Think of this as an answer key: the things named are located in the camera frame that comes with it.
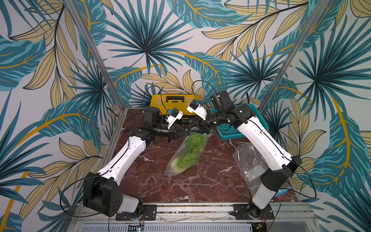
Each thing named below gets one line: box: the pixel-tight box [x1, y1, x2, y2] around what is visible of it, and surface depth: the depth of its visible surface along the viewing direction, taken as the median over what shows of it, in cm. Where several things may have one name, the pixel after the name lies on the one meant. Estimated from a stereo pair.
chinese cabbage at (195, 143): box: [185, 133, 208, 156], surface depth 76 cm
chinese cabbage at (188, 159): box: [170, 143, 206, 176], surface depth 78 cm
